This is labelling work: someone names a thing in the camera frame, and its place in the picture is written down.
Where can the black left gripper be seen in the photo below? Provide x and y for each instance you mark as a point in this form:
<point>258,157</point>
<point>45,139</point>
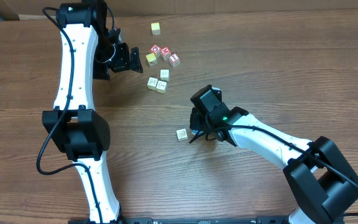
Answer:
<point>124,56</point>

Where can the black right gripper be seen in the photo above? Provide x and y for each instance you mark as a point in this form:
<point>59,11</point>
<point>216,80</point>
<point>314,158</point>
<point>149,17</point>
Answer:
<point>194,123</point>

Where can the wooden block blue letter P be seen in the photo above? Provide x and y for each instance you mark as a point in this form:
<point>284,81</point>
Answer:
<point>194,132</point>

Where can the wooden block with pretzel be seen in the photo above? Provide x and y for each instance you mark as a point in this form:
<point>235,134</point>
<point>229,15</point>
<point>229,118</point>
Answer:
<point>182,134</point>

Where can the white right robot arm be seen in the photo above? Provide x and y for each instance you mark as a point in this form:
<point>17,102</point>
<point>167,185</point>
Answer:
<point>322,181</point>

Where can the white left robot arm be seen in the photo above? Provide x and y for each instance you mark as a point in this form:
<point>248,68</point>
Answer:
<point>78,136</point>

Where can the wooden block yellow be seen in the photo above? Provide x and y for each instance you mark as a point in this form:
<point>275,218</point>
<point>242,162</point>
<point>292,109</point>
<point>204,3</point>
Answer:
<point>155,27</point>
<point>151,59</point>

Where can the wooden block with K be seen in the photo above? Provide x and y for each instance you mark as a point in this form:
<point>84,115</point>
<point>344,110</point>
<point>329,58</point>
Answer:
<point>152,83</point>

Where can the wooden block red letter C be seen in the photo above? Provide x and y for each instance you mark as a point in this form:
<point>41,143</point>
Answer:
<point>156,50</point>

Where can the wooden block with turtle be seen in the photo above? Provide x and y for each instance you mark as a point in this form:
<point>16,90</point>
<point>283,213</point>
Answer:
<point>165,75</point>

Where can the wooden block red letter M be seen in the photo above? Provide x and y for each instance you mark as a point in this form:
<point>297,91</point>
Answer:
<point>165,53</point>

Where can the wooden block with umbrella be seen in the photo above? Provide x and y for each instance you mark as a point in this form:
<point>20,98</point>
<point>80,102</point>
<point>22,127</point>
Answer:
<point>161,86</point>

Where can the wooden block red letter I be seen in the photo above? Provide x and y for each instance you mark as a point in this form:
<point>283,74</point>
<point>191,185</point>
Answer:
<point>174,60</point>

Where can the far wooden block yellow top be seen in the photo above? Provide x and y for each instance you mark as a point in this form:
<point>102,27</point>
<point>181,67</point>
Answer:
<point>155,27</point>

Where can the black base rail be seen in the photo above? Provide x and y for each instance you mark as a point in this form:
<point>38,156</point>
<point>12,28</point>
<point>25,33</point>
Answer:
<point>257,220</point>

